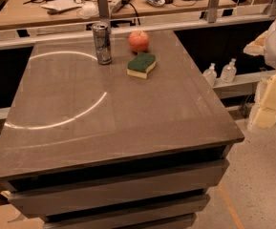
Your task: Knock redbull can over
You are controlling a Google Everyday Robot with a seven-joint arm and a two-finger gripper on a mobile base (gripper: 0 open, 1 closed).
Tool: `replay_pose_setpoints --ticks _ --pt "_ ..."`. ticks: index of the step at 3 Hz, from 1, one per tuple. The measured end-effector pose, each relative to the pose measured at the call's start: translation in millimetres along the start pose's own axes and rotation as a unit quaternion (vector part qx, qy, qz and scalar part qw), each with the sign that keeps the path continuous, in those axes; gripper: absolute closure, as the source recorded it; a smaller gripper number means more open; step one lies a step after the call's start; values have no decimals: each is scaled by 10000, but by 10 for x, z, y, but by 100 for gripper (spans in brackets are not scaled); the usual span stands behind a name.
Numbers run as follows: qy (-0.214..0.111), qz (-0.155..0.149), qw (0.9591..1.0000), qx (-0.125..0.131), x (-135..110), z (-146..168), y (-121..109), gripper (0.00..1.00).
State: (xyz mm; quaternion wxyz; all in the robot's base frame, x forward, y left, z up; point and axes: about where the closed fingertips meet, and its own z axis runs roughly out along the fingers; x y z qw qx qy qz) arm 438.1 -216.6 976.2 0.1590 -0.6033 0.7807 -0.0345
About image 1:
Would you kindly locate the green yellow sponge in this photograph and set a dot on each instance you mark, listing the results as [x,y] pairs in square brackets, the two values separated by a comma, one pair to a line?
[141,65]

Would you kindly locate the clear bottle right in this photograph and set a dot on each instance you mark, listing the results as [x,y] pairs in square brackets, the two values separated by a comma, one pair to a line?
[229,71]

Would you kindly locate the red apple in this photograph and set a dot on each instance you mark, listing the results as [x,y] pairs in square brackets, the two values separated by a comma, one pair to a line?
[138,41]

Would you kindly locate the clear bottle left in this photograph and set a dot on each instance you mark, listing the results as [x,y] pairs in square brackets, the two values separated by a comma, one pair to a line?
[210,74]

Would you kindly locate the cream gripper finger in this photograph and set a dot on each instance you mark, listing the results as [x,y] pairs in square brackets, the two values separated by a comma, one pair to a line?
[256,47]

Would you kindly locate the silver redbull can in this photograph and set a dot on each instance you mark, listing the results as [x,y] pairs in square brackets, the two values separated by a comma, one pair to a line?
[102,43]

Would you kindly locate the grey table drawer cabinet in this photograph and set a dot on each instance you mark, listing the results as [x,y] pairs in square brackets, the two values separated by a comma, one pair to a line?
[157,192]

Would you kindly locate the clear bottle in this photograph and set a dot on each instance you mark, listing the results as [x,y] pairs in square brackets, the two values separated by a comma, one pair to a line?
[229,71]
[210,74]

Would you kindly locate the metal frame rail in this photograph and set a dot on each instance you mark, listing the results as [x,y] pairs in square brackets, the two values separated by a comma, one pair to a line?
[24,22]

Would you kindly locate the white paper sheet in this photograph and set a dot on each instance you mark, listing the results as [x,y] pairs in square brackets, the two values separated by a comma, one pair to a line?
[61,5]

